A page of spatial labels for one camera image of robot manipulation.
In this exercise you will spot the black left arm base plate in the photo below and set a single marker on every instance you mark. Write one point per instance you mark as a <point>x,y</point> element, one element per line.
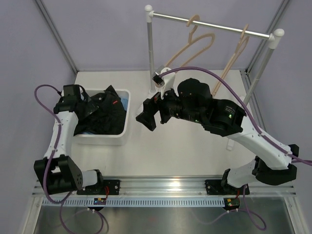
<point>110,186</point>

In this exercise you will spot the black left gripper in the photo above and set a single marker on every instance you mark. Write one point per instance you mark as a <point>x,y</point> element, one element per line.
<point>89,107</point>

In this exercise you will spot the silver clothes rack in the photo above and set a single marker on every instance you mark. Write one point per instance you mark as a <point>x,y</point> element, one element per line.
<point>273,40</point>

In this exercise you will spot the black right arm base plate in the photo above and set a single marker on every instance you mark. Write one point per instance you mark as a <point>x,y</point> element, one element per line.
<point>221,187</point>

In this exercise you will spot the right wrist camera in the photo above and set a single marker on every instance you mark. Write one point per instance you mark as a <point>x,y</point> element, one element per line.
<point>167,81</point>

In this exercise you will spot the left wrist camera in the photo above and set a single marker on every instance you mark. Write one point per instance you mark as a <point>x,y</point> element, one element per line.
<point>71,91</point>

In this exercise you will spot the white slotted cable duct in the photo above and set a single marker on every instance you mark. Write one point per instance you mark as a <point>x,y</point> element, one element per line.
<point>144,202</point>

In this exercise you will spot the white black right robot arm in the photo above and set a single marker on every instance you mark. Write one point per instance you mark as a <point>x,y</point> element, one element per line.
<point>193,102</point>

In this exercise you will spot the beige plastic hanger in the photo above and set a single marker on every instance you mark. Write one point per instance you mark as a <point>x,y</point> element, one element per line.
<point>241,45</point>

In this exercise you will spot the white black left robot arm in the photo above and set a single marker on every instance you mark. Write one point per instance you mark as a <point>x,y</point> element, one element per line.
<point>57,172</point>

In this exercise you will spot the white plastic bin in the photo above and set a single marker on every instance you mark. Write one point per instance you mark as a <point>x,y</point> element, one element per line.
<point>107,125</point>

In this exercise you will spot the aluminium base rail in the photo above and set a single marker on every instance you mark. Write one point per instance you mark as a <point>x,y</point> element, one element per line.
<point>170,186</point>

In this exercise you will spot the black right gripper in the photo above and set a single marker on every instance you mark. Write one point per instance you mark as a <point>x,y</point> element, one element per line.
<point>151,106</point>

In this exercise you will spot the light blue shirt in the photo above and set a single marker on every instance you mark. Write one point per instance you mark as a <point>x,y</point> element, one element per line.
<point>124,102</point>

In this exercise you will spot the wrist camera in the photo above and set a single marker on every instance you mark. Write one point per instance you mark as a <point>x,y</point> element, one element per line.
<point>167,81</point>
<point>71,91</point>

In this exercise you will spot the dark striped shirt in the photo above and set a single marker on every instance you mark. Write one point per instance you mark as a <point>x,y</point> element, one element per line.
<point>102,114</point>

